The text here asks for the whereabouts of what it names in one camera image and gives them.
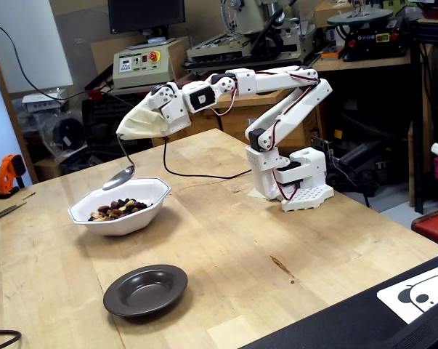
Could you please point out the white fixed gripper jaw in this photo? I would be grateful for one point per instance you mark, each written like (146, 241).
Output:
(138, 114)

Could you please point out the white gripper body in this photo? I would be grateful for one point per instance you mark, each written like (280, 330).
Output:
(166, 109)

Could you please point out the white moving gripper jaw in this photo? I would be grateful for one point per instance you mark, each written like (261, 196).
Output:
(149, 129)

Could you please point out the bent metal spoon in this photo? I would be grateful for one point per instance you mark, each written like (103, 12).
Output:
(118, 179)

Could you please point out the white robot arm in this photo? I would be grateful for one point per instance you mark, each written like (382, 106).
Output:
(269, 81)

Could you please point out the white octagonal bowl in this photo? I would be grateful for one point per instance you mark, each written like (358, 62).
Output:
(131, 221)

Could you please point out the brown round plate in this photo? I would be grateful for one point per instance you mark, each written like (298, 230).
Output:
(146, 291)

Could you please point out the beige masking tape wrap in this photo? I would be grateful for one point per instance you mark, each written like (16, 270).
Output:
(142, 123)

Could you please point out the black equipment case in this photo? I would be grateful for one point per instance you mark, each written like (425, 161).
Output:
(102, 120)

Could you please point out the beige control box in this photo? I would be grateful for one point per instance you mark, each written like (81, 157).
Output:
(142, 72)

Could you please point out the small red clamp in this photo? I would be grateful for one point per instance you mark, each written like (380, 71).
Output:
(94, 94)

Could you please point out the wooden crate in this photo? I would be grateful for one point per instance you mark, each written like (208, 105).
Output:
(229, 127)

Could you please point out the clear plastic bag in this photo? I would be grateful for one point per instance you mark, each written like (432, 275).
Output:
(68, 134)

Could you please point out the trail mix heap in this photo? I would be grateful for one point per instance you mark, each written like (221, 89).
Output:
(117, 211)

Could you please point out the black computer monitor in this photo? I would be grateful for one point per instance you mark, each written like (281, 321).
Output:
(146, 16)

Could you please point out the white flat device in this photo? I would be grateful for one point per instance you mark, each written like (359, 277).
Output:
(40, 102)

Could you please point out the grey milling machine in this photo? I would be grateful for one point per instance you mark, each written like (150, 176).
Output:
(247, 18)

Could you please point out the beige masking tape scrap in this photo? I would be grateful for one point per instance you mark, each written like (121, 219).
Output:
(256, 193)

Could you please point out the white board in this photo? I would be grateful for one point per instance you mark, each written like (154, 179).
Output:
(29, 43)

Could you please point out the orange black hand tool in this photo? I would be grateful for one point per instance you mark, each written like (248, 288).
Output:
(8, 171)

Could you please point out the flat cardboard sheets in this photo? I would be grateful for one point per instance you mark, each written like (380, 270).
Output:
(0, 211)

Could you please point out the brown cardboard box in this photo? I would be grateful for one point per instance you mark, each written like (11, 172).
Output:
(331, 14)

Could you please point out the wooden workbench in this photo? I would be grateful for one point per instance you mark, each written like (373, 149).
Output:
(367, 63)

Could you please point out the black scroll saw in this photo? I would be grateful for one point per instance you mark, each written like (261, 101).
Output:
(375, 40)

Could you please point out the white panda print paper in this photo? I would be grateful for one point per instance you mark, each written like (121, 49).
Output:
(389, 294)

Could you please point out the red cushioned wooden chair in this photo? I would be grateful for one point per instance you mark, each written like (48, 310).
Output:
(434, 229)

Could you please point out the brown wooden post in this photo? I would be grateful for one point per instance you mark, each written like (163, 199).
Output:
(11, 109)

